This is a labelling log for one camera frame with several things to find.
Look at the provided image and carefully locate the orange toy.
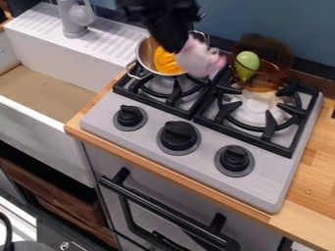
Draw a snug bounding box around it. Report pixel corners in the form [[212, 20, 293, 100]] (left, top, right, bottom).
[[151, 45, 188, 75]]

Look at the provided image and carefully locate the pale pink teddy bear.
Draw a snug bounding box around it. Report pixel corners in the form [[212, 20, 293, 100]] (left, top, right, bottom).
[[173, 33, 229, 79]]

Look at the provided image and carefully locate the toy sink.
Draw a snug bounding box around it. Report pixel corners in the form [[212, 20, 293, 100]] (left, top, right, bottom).
[[0, 2, 151, 189]]

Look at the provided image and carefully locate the tap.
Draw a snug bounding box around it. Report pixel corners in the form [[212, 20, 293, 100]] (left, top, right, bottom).
[[56, 0, 97, 39]]

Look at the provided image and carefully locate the green toy pear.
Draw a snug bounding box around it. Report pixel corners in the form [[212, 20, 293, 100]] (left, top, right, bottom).
[[232, 50, 263, 83]]

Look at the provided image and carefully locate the silver pot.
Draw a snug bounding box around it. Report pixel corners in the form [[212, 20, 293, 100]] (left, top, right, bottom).
[[123, 29, 212, 80]]

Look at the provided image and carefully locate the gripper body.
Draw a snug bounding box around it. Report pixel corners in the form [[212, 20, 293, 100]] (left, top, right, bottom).
[[145, 12, 205, 55]]

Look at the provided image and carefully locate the clear orange pot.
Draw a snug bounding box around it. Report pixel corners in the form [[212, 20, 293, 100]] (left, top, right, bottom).
[[228, 32, 296, 93]]

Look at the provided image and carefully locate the toy stove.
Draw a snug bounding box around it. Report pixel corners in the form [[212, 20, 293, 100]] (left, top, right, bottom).
[[78, 61, 326, 216]]

